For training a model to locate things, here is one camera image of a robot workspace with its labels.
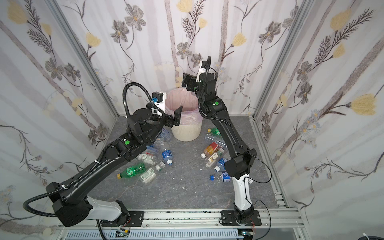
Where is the blue cap bottle near bin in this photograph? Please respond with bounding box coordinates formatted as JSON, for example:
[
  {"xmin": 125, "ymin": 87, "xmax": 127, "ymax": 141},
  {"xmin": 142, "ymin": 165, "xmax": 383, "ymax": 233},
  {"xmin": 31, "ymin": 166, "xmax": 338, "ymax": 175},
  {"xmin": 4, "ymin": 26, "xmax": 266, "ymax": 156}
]
[{"xmin": 160, "ymin": 128, "xmax": 172, "ymax": 141}]

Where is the green bottle yellow cap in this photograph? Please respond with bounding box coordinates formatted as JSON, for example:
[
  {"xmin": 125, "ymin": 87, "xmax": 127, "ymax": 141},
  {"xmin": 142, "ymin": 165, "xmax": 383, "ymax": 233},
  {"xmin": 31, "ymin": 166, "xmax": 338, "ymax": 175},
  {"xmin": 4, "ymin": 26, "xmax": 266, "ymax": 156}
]
[
  {"xmin": 117, "ymin": 163, "xmax": 146, "ymax": 180},
  {"xmin": 208, "ymin": 128, "xmax": 221, "ymax": 136}
]

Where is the black corrugated cable hose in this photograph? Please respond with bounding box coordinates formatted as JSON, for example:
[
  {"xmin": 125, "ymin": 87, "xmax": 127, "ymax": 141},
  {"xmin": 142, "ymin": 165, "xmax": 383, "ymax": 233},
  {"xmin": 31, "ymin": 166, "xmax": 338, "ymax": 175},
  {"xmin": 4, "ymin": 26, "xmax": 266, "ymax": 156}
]
[{"xmin": 23, "ymin": 82, "xmax": 154, "ymax": 217}]

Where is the clear bottle green white label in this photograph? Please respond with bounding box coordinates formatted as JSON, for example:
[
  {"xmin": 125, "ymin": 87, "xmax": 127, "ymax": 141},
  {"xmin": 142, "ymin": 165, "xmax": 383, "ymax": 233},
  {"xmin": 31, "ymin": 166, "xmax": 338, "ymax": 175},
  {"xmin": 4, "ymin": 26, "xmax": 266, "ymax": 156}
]
[{"xmin": 205, "ymin": 148, "xmax": 225, "ymax": 168}]

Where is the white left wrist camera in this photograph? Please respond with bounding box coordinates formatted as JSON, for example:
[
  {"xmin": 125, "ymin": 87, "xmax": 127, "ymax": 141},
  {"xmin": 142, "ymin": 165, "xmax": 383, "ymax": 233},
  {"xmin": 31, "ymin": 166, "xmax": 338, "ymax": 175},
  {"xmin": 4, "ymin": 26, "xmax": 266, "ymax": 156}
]
[{"xmin": 146, "ymin": 92, "xmax": 167, "ymax": 117}]

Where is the cream plastic waste bin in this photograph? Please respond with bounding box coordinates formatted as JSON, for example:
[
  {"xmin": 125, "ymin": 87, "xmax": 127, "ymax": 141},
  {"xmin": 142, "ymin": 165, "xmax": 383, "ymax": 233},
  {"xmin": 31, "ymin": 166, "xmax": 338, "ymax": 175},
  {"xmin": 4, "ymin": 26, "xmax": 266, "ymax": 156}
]
[{"xmin": 172, "ymin": 122, "xmax": 202, "ymax": 142}]

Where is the square clear bottle white cap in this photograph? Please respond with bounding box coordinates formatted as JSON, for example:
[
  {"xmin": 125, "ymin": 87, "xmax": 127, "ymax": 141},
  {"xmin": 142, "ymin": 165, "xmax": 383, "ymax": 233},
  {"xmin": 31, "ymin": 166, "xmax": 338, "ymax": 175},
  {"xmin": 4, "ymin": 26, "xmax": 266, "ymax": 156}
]
[{"xmin": 137, "ymin": 153, "xmax": 157, "ymax": 166}]

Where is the pepsi bottle blue cap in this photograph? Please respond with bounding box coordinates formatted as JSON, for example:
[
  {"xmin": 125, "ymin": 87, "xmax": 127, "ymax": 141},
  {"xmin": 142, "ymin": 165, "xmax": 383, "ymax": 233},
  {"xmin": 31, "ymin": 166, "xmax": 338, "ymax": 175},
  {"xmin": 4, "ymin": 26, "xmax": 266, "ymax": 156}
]
[{"xmin": 210, "ymin": 172, "xmax": 231, "ymax": 183}]

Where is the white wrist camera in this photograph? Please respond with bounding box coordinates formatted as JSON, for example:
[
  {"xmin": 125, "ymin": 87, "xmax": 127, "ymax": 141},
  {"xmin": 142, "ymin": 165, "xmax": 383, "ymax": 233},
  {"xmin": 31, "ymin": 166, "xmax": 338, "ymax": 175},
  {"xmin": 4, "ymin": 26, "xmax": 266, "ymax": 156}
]
[
  {"xmin": 196, "ymin": 60, "xmax": 211, "ymax": 83},
  {"xmin": 146, "ymin": 92, "xmax": 167, "ymax": 117}
]

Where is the clear crushed bottle white cap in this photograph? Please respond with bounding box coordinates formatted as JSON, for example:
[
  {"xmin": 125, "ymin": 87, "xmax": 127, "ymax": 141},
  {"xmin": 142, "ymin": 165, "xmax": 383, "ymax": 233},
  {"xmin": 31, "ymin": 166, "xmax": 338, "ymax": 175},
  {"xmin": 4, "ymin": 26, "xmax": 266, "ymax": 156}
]
[{"xmin": 205, "ymin": 133, "xmax": 227, "ymax": 148}]

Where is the white slotted cable duct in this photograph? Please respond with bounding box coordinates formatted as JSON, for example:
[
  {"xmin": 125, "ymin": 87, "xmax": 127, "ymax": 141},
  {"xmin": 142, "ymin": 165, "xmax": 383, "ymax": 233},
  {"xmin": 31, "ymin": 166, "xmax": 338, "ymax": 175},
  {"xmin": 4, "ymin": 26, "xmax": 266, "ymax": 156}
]
[{"xmin": 65, "ymin": 229, "xmax": 244, "ymax": 240}]

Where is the red yellow label tea bottle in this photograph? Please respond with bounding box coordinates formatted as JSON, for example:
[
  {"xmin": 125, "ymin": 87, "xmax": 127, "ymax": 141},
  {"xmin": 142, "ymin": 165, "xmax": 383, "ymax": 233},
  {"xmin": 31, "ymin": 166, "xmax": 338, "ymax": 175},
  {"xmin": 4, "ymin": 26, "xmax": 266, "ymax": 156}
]
[{"xmin": 201, "ymin": 142, "xmax": 219, "ymax": 159}]

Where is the blue label bottle centre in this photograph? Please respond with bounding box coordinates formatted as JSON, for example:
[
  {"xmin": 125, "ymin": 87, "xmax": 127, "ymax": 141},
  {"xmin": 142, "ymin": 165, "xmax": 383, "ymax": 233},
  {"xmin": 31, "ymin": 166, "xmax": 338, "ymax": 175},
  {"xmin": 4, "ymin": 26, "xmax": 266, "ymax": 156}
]
[{"xmin": 162, "ymin": 149, "xmax": 174, "ymax": 166}]

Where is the square clear bottle green label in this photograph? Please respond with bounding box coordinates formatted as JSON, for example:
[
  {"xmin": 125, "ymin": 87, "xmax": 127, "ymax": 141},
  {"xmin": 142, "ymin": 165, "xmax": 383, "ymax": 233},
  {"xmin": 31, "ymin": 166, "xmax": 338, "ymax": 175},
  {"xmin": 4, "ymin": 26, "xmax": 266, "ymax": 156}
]
[{"xmin": 139, "ymin": 162, "xmax": 166, "ymax": 185}]

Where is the pink bin liner bag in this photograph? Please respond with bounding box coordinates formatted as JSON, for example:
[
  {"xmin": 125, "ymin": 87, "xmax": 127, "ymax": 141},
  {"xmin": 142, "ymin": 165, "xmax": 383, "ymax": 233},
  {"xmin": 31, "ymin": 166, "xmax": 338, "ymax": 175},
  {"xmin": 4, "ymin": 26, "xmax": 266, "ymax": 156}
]
[{"xmin": 165, "ymin": 88, "xmax": 203, "ymax": 125}]

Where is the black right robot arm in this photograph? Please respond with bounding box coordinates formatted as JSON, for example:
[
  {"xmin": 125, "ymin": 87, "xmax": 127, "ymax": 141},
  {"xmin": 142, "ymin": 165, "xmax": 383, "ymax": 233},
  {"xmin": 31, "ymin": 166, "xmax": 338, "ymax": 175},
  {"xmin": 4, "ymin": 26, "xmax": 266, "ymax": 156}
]
[{"xmin": 182, "ymin": 57, "xmax": 262, "ymax": 226}]

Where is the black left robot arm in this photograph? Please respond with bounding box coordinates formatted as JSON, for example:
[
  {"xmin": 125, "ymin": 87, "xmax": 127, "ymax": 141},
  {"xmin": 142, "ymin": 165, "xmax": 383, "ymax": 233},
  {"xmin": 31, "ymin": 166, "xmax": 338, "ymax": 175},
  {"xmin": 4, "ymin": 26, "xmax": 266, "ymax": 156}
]
[{"xmin": 23, "ymin": 82, "xmax": 183, "ymax": 227}]

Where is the clear bottle blue cap left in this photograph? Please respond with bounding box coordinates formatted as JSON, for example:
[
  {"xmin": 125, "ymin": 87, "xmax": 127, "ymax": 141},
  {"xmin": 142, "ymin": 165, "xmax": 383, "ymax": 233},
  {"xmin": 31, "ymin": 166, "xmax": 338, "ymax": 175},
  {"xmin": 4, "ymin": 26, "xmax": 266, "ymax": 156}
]
[{"xmin": 146, "ymin": 146, "xmax": 159, "ymax": 156}]

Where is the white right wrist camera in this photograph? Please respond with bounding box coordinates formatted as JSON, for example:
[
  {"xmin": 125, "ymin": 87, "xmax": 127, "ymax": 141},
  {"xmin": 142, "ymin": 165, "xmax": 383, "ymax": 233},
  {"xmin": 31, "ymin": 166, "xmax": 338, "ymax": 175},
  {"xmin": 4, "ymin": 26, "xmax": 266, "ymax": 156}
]
[{"xmin": 196, "ymin": 60, "xmax": 211, "ymax": 83}]

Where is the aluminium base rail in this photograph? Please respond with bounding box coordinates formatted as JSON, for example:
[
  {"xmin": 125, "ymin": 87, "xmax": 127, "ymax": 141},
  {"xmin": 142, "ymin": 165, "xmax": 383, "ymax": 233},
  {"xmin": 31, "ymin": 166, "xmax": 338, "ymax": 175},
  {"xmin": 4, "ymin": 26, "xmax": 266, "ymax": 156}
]
[{"xmin": 53, "ymin": 208, "xmax": 310, "ymax": 240}]

